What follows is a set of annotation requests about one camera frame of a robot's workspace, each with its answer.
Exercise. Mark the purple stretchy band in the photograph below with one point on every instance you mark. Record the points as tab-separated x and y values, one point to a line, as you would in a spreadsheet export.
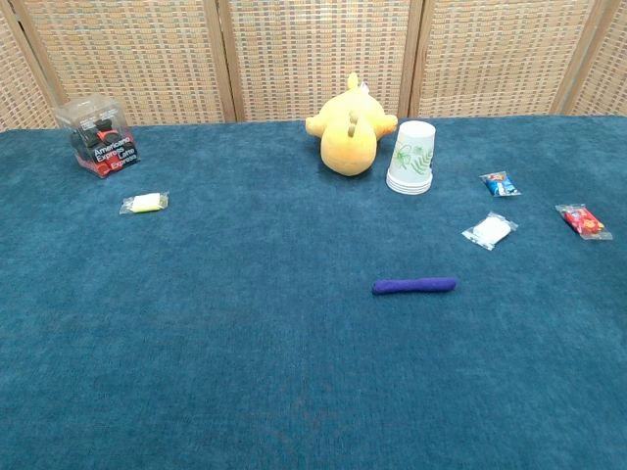
414	286

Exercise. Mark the yellow candy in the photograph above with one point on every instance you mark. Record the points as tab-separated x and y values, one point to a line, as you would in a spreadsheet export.
146	202

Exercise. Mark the white candy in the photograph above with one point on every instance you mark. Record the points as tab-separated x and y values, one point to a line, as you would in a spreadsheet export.
490	230

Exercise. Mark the yellow plush toy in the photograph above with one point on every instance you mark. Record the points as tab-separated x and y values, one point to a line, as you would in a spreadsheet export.
348	142

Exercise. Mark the teal table cloth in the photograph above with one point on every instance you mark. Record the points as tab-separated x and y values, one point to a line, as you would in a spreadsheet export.
245	318

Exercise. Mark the white paper cup stack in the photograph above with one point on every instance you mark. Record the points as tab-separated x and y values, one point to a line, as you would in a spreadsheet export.
411	156

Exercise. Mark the blue snack packet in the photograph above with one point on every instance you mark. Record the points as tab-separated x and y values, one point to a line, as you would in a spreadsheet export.
499	185

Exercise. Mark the clear coffee capsule box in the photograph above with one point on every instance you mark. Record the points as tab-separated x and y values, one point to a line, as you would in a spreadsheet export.
100	142

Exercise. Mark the woven wooden folding screen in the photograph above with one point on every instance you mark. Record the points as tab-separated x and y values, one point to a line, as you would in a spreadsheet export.
147	59

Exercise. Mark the red snack packet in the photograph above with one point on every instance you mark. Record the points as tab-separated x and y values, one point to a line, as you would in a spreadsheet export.
583	221

